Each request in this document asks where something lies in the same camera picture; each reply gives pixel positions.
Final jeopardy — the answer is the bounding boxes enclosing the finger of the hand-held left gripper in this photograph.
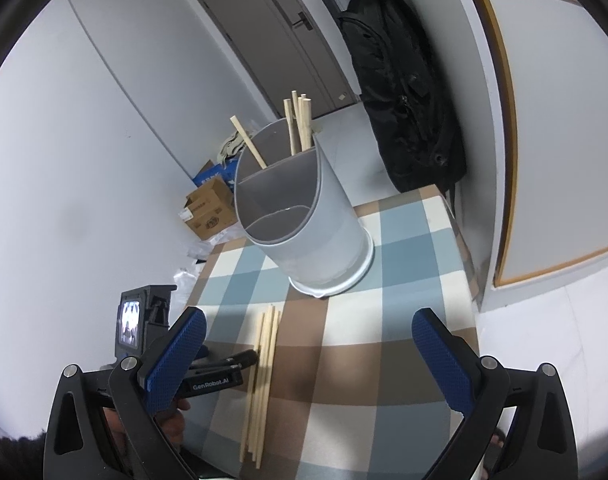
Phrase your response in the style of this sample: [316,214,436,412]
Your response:
[198,350,259,372]

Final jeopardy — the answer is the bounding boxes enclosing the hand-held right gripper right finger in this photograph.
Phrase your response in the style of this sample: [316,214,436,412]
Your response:
[411,308,579,480]

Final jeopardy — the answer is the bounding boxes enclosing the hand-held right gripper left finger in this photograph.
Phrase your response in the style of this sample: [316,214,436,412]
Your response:
[42,306,207,480]

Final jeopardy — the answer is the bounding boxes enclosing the pile of wooden chopsticks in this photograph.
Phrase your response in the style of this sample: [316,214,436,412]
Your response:
[240,304,282,468]

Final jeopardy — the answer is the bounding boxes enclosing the grey utensil holder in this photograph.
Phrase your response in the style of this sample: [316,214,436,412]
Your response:
[233,120,375,300]

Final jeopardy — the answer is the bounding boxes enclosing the person's left forearm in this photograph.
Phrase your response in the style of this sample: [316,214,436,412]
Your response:
[0,430,47,480]

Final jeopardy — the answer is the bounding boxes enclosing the person's left hand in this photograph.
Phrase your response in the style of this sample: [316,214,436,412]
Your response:
[153,396,191,447]

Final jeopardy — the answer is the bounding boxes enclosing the clear plastic sheets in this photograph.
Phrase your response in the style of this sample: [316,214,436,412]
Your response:
[171,230,245,306]

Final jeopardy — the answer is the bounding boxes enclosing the checked tablecloth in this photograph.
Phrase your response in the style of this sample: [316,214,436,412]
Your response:
[184,185,482,480]

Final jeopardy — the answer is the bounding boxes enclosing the black sandal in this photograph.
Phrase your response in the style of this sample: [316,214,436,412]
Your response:
[481,440,510,473]

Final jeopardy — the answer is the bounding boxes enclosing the brown cardboard box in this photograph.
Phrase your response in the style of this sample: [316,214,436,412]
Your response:
[179,177,237,241]

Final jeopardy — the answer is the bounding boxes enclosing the blue cardboard box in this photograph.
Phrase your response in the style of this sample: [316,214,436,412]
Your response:
[193,160,235,193]

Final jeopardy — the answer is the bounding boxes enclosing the beige cloth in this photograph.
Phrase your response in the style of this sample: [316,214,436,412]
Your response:
[216,130,252,166]

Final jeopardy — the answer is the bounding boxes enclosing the white wood-trimmed cabinet door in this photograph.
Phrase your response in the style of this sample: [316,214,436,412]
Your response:
[454,0,608,291]

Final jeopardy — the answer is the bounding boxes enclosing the black backpack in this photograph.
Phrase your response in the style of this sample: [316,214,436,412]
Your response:
[338,0,467,195]

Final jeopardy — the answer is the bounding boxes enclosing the grey door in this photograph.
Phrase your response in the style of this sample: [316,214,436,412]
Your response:
[193,0,359,118]

